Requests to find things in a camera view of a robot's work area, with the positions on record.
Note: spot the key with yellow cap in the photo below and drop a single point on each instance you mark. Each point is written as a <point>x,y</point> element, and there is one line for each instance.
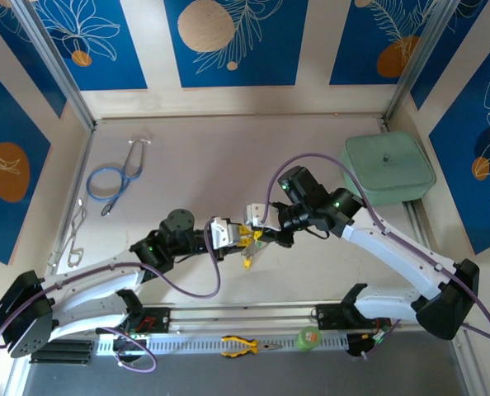
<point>248,262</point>

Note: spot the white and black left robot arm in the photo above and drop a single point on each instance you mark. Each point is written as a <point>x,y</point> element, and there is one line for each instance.
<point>96,276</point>

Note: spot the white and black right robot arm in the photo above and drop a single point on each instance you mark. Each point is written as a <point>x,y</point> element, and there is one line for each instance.
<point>393,251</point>

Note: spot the blue stethoscope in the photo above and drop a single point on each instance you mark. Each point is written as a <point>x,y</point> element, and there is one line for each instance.
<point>106,210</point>

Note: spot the mint green zipper case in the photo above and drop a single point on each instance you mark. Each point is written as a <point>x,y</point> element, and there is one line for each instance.
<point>397,169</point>

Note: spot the silver metal forceps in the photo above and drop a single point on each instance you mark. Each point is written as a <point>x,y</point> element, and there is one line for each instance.
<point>75,231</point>

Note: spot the yellow and black pliers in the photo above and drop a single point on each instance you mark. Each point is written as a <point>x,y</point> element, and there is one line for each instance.
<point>238,346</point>

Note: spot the green tape roll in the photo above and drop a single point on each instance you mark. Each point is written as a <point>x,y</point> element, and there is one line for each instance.
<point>309,339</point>

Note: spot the black aluminium extrusion bars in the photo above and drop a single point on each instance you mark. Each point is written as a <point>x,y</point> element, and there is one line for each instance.
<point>63,352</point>

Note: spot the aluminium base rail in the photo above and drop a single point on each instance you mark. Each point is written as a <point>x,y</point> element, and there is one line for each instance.
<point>245,317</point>

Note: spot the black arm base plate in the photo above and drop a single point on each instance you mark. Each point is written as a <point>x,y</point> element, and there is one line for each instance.
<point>327,317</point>
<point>158,319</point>

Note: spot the aluminium side rail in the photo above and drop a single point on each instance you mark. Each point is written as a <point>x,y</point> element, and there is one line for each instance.
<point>419,222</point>
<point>76,177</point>

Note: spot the aluminium frame post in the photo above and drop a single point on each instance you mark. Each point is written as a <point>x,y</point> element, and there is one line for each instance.
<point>58,66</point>
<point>420,62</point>

